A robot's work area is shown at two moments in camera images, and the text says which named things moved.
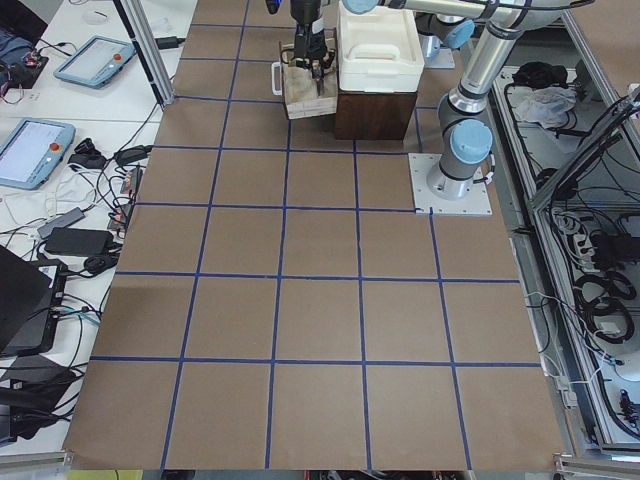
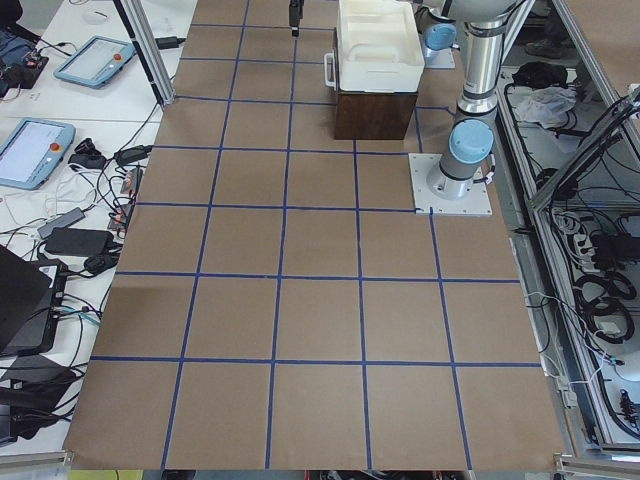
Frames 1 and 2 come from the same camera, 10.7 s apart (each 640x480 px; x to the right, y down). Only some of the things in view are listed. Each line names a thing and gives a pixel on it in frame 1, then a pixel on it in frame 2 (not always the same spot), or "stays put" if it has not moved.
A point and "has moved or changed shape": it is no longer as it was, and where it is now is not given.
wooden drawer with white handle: (298, 87) has moved or changed shape
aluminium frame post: (150, 47) stays put
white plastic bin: (378, 51) stays put
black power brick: (78, 242) stays put
